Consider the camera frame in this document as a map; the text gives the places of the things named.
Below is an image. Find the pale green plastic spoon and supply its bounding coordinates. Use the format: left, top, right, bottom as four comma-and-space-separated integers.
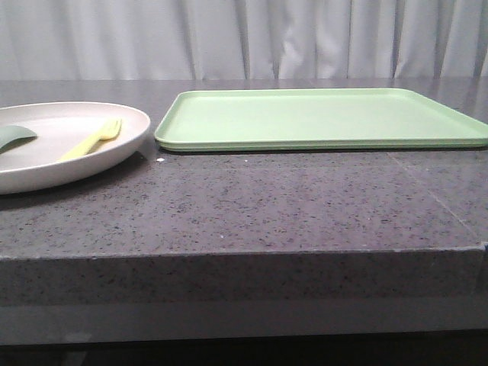
1, 125, 38, 153

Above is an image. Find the green plastic tray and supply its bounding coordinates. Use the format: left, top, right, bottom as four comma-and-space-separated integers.
154, 88, 487, 152

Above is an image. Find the grey pleated curtain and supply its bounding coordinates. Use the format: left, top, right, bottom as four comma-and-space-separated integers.
1, 1, 487, 81

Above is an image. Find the white round plate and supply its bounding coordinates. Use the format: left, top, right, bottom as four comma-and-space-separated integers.
1, 101, 150, 194

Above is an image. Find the yellow plastic fork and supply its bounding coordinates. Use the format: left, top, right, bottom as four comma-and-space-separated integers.
58, 119, 122, 162

